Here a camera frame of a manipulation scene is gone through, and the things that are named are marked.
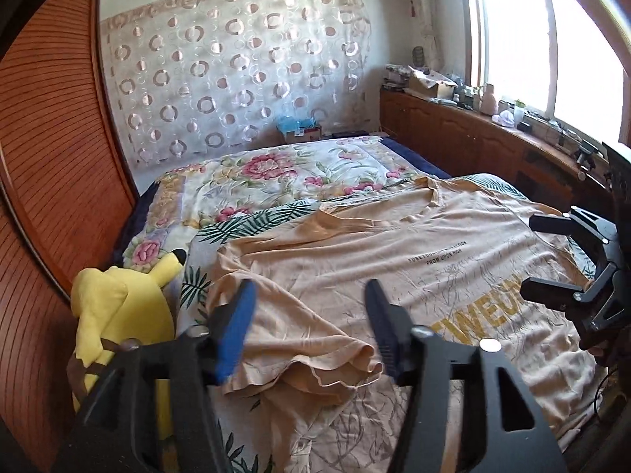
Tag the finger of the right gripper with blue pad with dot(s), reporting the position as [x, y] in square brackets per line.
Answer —
[553, 295]

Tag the wooden low cabinet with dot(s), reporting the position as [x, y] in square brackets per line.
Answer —
[461, 142]

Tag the wooden louvered wardrobe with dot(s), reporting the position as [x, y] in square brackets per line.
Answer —
[65, 193]

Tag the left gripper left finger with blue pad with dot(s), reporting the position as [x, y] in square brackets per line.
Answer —
[221, 349]

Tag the palm leaf print blanket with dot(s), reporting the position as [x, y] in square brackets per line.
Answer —
[207, 265]

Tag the pink bottle on sill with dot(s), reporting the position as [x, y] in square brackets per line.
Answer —
[488, 101]

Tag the window with wooden frame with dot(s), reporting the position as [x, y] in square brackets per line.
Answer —
[549, 57]

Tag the sheer circle pattern curtain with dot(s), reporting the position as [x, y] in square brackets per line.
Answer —
[193, 78]

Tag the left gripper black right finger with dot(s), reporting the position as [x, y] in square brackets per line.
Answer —
[401, 343]

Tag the yellow Pikachu plush toy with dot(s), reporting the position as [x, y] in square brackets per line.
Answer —
[114, 306]

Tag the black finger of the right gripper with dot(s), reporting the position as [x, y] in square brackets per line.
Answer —
[549, 224]

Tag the beige printed t-shirt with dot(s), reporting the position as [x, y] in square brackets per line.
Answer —
[394, 295]

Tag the open cardboard box on cabinet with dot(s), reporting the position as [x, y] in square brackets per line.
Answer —
[431, 84]

